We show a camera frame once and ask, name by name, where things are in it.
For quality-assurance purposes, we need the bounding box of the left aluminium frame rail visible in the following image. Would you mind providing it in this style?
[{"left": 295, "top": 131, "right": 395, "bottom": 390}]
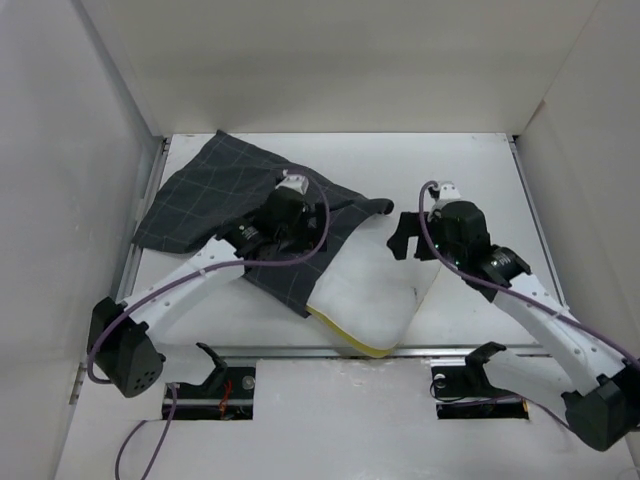
[{"left": 67, "top": 134, "right": 171, "bottom": 406}]

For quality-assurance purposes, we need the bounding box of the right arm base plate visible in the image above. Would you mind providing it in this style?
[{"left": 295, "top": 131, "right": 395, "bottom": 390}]
[{"left": 429, "top": 342, "right": 529, "bottom": 420}]

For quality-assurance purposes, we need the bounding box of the front white foam board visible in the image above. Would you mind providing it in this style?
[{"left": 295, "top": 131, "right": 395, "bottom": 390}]
[{"left": 57, "top": 359, "right": 634, "bottom": 479}]

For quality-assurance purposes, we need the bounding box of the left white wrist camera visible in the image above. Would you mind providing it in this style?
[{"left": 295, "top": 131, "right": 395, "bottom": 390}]
[{"left": 276, "top": 170, "right": 309, "bottom": 195}]

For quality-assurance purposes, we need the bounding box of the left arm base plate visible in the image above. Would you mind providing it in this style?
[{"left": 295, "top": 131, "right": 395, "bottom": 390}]
[{"left": 161, "top": 342, "right": 256, "bottom": 421}]

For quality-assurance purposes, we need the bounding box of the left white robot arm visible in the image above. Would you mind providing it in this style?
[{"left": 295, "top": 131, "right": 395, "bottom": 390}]
[{"left": 87, "top": 187, "right": 330, "bottom": 398}]

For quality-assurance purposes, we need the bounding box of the dark grey checked pillowcase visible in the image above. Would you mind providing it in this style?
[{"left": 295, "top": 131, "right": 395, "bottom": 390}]
[{"left": 133, "top": 131, "right": 394, "bottom": 317}]

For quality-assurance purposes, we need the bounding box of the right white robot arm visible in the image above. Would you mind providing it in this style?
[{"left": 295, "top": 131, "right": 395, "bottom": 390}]
[{"left": 387, "top": 200, "right": 639, "bottom": 452}]

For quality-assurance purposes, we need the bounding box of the white pillow yellow edge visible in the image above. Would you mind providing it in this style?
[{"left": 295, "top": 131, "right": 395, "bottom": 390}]
[{"left": 306, "top": 213, "right": 440, "bottom": 358}]

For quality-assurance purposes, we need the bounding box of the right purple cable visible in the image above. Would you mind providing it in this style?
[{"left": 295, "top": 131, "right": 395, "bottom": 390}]
[{"left": 418, "top": 180, "right": 640, "bottom": 431}]

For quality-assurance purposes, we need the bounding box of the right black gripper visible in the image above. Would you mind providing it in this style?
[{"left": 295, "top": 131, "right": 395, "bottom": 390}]
[{"left": 385, "top": 211, "right": 465, "bottom": 267}]

